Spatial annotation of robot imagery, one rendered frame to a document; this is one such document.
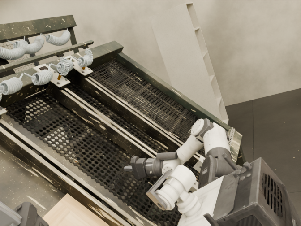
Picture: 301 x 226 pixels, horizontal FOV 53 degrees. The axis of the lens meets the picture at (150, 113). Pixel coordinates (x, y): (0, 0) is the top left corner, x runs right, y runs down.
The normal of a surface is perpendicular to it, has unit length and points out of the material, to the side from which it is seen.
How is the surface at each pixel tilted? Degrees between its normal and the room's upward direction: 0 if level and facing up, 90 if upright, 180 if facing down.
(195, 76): 90
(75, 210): 51
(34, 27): 90
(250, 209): 90
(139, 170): 90
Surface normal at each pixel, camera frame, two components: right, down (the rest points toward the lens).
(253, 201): -0.69, -0.73
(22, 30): 0.87, -0.21
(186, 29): -0.29, 0.35
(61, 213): 0.46, -0.73
